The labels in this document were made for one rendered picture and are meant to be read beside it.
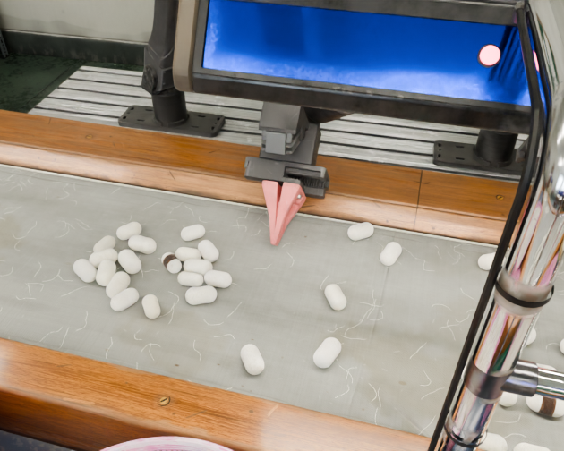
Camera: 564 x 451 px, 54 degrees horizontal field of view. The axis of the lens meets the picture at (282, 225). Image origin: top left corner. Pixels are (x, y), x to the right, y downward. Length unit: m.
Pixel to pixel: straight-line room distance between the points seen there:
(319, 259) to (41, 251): 0.35
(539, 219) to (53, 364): 0.48
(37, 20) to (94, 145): 2.37
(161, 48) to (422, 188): 0.49
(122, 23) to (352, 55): 2.65
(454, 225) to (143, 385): 0.43
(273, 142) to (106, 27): 2.47
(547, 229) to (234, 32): 0.24
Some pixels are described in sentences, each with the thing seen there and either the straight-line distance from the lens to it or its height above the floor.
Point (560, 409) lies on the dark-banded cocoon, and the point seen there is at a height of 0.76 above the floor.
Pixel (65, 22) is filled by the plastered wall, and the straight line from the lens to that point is 3.16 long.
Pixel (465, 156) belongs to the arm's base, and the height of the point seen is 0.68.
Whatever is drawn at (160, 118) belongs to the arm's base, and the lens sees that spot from 1.09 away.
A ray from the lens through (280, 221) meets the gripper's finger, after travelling 0.68.
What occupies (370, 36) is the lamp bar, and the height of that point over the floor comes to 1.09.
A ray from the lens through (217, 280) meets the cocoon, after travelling 0.65.
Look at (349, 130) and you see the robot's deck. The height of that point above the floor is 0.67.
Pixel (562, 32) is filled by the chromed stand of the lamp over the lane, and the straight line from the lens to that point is 0.31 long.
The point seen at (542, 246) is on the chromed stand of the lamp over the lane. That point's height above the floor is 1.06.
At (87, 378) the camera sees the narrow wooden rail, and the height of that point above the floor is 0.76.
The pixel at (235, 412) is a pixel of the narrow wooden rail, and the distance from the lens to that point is 0.54.
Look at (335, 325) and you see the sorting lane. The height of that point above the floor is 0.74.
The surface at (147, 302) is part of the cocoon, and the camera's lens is 0.64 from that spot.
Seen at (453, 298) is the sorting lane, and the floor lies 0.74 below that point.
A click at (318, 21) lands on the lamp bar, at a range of 0.38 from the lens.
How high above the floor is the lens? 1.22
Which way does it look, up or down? 41 degrees down
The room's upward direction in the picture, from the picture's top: straight up
